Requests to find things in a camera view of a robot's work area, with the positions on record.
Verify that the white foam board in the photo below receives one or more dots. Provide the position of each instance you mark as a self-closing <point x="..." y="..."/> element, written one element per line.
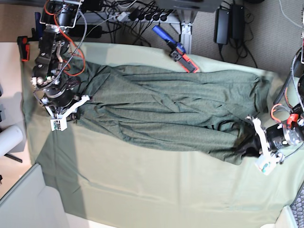
<point x="30" y="203"/>

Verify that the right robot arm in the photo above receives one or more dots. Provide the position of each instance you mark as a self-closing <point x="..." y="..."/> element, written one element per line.
<point x="52" y="71"/>

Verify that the white paper roll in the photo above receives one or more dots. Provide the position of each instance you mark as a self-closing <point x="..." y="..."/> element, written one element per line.
<point x="10" y="138"/>

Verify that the green T-shirt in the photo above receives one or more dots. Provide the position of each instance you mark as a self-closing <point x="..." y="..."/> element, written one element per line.
<point x="174" y="111"/>

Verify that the black power brick left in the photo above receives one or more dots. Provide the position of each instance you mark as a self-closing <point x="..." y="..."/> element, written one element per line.
<point x="92" y="31"/>

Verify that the blue orange clamp at left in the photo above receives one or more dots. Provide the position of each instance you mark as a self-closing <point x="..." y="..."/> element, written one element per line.
<point x="24" y="41"/>

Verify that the blue orange clamp at centre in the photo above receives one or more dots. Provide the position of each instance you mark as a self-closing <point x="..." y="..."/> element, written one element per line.
<point x="178" y="52"/>

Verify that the black power adapter pair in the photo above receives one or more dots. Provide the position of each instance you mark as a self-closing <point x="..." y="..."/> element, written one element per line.
<point x="229" y="23"/>

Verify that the light green table cloth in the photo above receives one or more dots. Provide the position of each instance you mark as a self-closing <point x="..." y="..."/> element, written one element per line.
<point x="102" y="178"/>

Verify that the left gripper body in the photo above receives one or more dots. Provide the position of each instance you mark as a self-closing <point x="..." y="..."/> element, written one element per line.
<point x="267" y="160"/>

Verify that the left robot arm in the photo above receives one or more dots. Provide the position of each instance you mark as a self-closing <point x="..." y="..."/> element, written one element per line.
<point x="277" y="143"/>

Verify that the white power strip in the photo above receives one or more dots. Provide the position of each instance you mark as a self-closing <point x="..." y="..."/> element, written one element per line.
<point x="154" y="17"/>

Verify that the blue orange clamp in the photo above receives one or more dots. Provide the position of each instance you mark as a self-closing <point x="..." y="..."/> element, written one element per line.
<point x="24" y="41"/>
<point x="178" y="52"/>

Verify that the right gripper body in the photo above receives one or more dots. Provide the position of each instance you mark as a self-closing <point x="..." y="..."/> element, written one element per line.
<point x="60" y="115"/>

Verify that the aluminium frame post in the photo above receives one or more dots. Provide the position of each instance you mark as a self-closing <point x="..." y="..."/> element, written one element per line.
<point x="186" y="18"/>

